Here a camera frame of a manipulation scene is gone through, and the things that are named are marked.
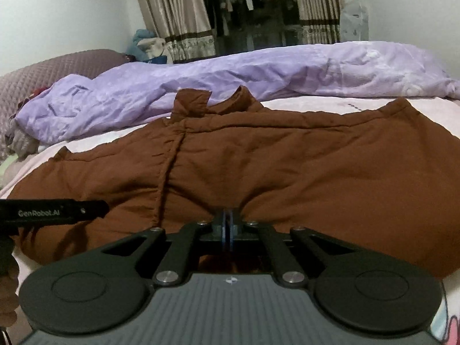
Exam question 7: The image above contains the mauve quilted headboard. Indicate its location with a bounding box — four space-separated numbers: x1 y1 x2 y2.
0 49 126 162

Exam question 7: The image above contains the balcony glass door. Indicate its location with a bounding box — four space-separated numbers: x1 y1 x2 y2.
196 0 304 58

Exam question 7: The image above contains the brown padded jacket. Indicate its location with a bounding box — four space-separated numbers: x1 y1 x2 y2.
7 85 460 281

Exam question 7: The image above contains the beige striped curtain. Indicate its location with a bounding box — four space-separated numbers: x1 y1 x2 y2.
292 0 342 44
131 0 218 62

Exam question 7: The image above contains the red cloth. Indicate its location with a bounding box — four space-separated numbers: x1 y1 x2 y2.
18 86 49 110

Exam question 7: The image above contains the covered standing fan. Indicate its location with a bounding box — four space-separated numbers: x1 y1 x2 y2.
340 2 371 43

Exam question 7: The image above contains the purple duvet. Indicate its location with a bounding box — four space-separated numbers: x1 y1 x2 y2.
16 41 460 144

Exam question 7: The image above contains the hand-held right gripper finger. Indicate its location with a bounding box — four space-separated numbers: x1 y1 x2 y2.
228 208 360 287
90 208 228 288

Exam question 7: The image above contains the person's left forearm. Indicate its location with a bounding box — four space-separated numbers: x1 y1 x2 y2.
0 257 19 327

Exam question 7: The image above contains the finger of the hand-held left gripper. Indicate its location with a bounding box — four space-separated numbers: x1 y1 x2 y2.
79 200 110 221

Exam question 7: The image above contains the pink printed blanket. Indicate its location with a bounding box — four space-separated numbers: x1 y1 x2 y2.
0 95 460 345

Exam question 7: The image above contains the pile of grey clothes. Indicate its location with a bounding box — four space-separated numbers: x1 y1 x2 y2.
3 115 40 159

